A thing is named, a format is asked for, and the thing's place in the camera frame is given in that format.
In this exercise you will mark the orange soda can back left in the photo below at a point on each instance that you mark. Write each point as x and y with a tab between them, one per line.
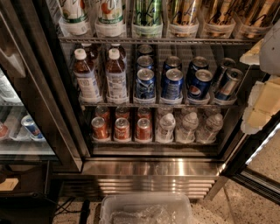
103	111

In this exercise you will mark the green tall can top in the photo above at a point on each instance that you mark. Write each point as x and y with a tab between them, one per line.
147	18

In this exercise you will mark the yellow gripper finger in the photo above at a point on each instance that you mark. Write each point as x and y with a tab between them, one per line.
251	57
263	103

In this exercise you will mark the clear water bottle left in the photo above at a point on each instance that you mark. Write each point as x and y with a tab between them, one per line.
164	133

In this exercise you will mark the clear water bottle middle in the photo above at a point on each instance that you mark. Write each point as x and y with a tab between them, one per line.
185	132

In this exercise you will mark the middle wire shelf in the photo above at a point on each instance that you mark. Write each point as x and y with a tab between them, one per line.
157	105

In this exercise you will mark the orange soda can back right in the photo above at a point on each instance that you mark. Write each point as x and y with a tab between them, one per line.
144	112

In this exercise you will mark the open fridge door right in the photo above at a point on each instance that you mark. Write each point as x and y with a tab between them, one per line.
256	164

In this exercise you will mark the clear plastic bin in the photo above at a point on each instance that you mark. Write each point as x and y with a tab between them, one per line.
146	208

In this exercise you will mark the brown tea bottle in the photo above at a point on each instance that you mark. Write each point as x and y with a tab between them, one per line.
92	54
121	50
84	70
116	77

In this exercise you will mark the orange soda can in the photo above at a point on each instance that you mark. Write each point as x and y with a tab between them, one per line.
143	129
144	112
99	127
122	112
103	111
122	129

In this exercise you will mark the orange soda can front left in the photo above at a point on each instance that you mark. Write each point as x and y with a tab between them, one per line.
99	127

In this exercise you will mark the orange soda can front right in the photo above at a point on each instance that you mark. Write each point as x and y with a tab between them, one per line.
143	129

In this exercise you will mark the orange soda can back middle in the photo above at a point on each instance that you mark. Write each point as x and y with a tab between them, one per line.
122	112

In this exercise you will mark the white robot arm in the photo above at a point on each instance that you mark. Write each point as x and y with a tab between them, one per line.
270	51

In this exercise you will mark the can behind left glass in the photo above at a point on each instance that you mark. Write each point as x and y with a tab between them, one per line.
32	128

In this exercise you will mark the clear water bottle right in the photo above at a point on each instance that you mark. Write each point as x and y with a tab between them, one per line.
206	134

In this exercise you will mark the gold tall can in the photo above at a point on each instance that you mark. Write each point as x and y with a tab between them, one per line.
217	19
254	18
182	15

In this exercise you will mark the orange soda can front middle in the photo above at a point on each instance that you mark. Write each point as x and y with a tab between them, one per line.
122	129

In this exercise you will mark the clear water bottle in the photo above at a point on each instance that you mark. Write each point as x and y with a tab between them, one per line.
164	133
185	132
206	134

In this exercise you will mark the upper wire shelf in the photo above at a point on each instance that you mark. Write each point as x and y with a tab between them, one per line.
161	41

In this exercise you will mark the white tall can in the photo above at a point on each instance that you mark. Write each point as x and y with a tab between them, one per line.
110	17
74	16

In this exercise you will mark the glass fridge door left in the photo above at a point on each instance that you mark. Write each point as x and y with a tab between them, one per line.
32	57

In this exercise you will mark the wire shelf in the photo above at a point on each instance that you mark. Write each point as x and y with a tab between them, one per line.
161	41
157	105

